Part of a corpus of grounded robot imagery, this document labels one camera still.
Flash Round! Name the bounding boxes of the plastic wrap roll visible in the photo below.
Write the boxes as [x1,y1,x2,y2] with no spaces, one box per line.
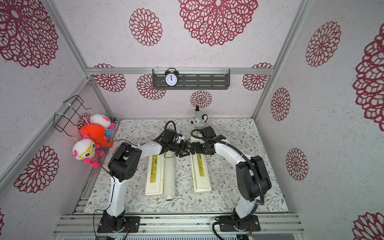
[164,151,176,202]

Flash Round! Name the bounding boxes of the cream dispenser lid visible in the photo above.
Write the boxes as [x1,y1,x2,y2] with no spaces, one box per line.
[190,154,212,194]

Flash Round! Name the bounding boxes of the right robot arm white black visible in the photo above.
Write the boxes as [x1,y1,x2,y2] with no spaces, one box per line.
[191,127,272,220]

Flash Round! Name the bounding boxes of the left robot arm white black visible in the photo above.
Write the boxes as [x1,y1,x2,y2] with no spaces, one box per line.
[104,129,191,219]

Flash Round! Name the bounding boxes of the grey plush toy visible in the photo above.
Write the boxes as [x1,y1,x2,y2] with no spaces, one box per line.
[191,105,208,129]

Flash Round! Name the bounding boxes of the floral table mat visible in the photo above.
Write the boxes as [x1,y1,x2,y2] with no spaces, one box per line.
[83,118,289,214]

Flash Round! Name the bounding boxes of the black alarm clock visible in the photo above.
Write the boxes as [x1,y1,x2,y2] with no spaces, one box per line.
[165,68,179,87]

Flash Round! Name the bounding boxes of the white pink plush top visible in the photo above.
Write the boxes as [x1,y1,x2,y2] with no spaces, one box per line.
[87,114,115,129]

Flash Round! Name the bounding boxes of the red plush toy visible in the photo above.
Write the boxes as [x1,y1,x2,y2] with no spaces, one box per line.
[80,124,113,148]

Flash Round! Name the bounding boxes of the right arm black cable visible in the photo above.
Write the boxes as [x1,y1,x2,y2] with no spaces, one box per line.
[190,128,266,240]

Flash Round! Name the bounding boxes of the grey wall shelf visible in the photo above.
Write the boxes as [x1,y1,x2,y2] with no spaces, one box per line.
[152,69,231,90]

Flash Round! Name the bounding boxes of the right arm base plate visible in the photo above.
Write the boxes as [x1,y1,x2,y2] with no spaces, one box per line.
[215,215,261,232]

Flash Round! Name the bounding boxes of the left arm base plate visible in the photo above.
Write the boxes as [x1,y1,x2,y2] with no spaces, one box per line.
[97,216,141,233]

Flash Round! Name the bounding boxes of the black wire basket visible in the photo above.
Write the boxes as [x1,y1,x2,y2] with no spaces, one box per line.
[53,95,92,136]

